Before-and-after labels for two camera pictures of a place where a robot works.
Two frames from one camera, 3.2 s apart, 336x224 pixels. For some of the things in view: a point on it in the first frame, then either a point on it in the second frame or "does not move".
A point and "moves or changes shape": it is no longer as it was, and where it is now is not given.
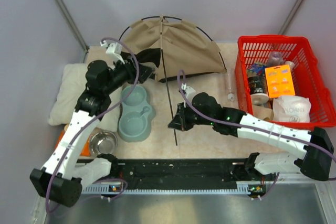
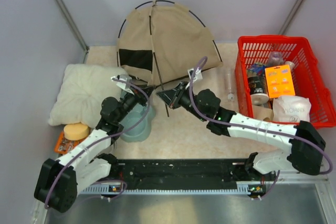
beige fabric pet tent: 178,48 moves or changes shape
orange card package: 280,81 does not move
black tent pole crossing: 161,38 → 150,18
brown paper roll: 263,113 does not move
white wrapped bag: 291,109 does not move
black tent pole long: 206,35 → 172,2
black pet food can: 258,87 does not move
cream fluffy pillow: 72,86 does not move
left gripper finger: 144,72 → 148,90
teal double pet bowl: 136,115 does not move
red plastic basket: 307,80 does not move
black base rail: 183,176 does not move
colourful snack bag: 258,68 does not move
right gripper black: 180,120 → 174,97
